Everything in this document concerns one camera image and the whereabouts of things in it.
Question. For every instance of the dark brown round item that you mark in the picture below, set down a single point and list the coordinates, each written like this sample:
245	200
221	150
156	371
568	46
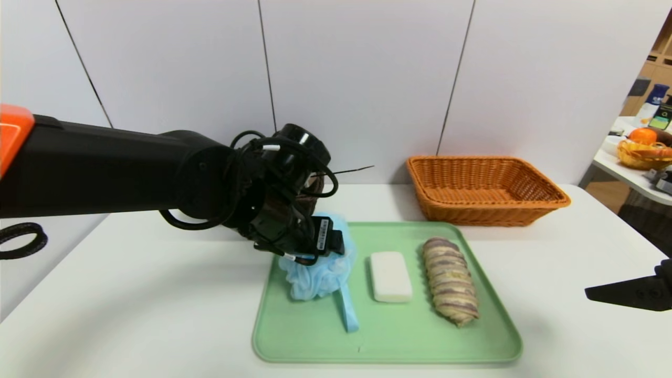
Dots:
665	136

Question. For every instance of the purple striped twisted bread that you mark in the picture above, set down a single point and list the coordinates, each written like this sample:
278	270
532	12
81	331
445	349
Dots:
450	281

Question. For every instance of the orange wicker basket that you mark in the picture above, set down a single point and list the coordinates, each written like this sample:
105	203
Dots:
472	212

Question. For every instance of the white side table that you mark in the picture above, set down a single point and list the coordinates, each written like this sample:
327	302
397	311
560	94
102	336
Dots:
619	173

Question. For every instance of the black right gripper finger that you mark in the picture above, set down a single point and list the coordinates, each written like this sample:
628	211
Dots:
640	291

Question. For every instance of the white bowl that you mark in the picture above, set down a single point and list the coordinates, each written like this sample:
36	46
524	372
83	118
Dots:
610	147

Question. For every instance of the dark grey bundled item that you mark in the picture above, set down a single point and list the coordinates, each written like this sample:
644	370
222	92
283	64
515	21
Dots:
664	181

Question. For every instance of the white bottle with blue cap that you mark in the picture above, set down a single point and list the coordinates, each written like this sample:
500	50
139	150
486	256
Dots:
648	111

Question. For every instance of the white soap bar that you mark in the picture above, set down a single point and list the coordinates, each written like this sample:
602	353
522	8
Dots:
391	275

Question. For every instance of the light green plastic tray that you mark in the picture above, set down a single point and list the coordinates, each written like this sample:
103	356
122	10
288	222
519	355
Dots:
388	331

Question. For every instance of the small yellow wicker basket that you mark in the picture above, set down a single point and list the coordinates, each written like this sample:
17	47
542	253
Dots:
638	160

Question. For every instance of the orange fruit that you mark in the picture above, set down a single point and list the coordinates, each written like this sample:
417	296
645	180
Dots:
641	135

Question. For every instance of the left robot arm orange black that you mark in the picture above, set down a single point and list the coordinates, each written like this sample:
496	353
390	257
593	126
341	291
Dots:
105	168

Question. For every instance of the dark green printed box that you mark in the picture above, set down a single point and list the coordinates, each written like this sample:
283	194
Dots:
663	116

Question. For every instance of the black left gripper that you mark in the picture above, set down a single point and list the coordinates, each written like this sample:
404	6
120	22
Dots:
324	234

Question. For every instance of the light blue bath loofah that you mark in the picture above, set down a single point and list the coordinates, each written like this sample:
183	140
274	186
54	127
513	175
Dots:
317	281

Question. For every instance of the wooden shelf unit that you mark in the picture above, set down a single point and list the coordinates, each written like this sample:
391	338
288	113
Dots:
659	71

